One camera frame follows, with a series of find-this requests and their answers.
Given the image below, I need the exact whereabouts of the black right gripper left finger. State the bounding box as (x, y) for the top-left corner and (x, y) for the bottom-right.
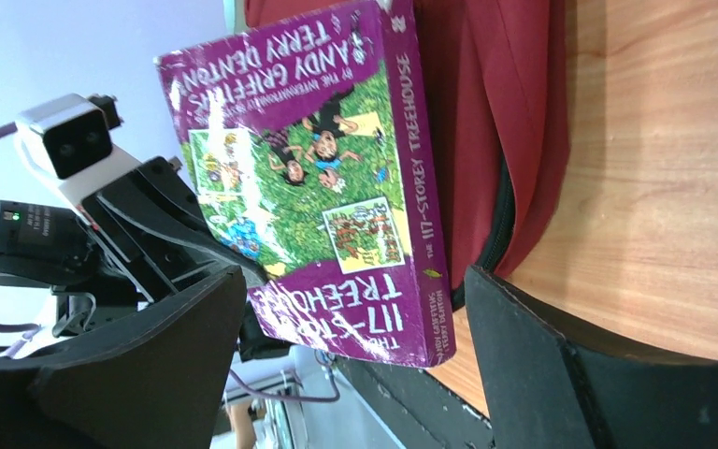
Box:
(0, 268), (247, 448)

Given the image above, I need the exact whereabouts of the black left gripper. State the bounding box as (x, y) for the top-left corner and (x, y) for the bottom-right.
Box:
(0, 157), (266, 337)

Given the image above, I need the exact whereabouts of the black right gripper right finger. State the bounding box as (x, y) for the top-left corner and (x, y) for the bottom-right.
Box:
(464, 268), (718, 448)

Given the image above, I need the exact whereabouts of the purple treehouse book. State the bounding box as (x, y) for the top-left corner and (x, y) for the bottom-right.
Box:
(154, 1), (455, 368)

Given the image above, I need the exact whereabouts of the red backpack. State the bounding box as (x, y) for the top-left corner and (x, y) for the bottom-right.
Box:
(244, 0), (571, 311)

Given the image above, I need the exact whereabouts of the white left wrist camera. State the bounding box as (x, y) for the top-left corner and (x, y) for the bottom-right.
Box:
(14, 94), (141, 211)

